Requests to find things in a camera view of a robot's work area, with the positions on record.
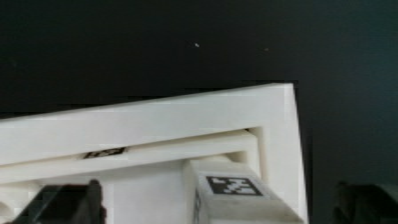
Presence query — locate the white square table top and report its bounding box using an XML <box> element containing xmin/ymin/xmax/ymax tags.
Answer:
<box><xmin>0</xmin><ymin>130</ymin><xmax>257</xmax><ymax>224</ymax></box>

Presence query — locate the white L-shaped obstacle fixture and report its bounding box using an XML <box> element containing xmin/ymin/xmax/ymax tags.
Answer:
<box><xmin>0</xmin><ymin>84</ymin><xmax>308</xmax><ymax>224</ymax></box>

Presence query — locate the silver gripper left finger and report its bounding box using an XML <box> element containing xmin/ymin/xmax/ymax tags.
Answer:
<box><xmin>12</xmin><ymin>179</ymin><xmax>106</xmax><ymax>224</ymax></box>

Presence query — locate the white table leg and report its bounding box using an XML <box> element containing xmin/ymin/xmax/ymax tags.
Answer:
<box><xmin>182</xmin><ymin>159</ymin><xmax>303</xmax><ymax>224</ymax></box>

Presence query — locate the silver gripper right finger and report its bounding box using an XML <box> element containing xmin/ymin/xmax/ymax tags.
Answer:
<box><xmin>331</xmin><ymin>182</ymin><xmax>398</xmax><ymax>224</ymax></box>

